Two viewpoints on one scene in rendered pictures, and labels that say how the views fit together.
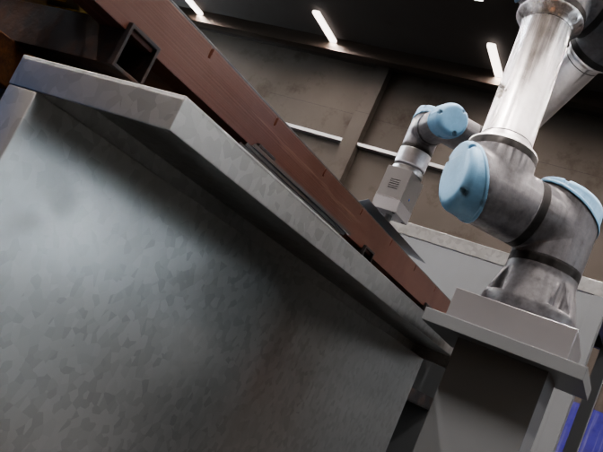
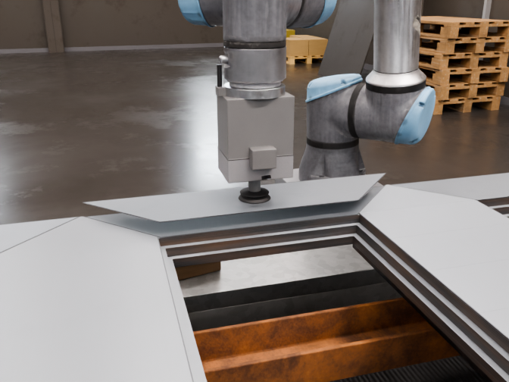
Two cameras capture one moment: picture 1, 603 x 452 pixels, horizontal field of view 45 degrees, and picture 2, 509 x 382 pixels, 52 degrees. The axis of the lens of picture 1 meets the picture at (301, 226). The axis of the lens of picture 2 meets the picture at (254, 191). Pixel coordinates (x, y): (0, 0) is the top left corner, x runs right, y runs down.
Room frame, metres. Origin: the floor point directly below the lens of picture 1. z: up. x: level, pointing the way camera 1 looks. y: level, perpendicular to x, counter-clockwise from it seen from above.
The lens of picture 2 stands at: (2.09, 0.28, 1.12)
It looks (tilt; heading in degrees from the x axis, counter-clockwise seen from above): 21 degrees down; 224
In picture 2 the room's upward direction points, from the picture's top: straight up
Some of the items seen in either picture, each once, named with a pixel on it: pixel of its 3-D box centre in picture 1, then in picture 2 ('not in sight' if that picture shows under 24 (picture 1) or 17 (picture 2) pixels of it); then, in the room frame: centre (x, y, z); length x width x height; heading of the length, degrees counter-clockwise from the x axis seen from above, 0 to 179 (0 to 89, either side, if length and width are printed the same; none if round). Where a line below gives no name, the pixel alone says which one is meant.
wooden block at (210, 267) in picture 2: not in sight; (187, 256); (1.60, -0.36, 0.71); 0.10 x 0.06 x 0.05; 162
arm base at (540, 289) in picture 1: (534, 293); (332, 156); (1.15, -0.38, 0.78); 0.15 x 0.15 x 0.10
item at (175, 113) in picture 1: (354, 290); (433, 239); (1.16, -0.12, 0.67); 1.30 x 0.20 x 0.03; 150
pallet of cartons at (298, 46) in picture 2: not in sight; (298, 48); (-5.34, -5.81, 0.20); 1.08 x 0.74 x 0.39; 62
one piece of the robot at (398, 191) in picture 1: (394, 191); (254, 131); (1.63, -0.16, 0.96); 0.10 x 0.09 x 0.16; 59
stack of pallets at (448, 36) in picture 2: not in sight; (438, 61); (-3.44, -2.30, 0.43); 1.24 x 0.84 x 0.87; 62
